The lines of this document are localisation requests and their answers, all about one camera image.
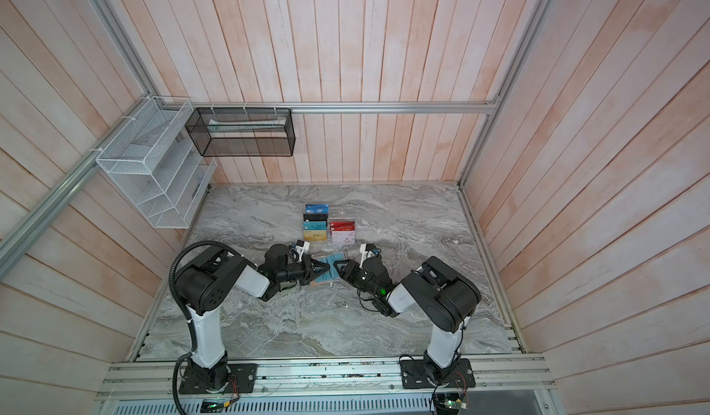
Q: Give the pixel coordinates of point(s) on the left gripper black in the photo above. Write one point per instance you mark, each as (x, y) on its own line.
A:
(310, 267)

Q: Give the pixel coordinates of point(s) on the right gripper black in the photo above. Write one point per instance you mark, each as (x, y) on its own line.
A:
(350, 270)

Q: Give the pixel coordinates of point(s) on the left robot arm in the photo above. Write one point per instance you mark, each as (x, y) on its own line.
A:
(204, 274)

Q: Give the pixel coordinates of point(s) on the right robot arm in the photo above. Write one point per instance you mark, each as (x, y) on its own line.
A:
(447, 298)

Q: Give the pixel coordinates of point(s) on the white pink card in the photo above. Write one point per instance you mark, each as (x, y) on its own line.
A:
(341, 237)

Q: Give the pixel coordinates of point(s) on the yellow VIP card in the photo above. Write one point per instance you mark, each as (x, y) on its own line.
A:
(315, 235)

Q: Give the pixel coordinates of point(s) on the red card on stand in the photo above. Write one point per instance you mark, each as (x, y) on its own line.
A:
(342, 226)

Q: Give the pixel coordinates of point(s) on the teal VIP card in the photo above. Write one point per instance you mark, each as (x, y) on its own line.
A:
(315, 225)

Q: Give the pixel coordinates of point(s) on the black card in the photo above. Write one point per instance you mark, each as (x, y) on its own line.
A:
(315, 217)

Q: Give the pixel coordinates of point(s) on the blue card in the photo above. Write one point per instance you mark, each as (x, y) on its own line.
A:
(317, 209)

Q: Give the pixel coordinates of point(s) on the black mesh basket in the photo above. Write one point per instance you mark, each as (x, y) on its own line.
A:
(242, 132)

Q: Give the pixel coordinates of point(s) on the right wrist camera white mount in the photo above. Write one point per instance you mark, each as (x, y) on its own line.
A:
(366, 251)

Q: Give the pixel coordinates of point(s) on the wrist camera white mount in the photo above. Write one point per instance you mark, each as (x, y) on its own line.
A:
(366, 251)
(298, 250)

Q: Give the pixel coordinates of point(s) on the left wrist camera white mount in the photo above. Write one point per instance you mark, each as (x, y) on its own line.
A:
(298, 250)

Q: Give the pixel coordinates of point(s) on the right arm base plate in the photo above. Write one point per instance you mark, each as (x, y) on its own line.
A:
(422, 374)

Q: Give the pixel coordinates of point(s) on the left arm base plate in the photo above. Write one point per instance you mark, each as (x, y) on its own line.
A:
(233, 379)

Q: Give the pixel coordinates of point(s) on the aluminium front rail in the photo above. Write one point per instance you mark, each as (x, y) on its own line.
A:
(337, 376)

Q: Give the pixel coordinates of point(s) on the white wire mesh shelf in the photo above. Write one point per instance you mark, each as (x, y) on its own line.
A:
(155, 163)

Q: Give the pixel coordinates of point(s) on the horizontal aluminium wall rail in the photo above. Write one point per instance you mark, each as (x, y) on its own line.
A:
(447, 107)

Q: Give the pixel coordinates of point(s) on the left aluminium wall rail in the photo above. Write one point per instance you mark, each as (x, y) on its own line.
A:
(23, 236)

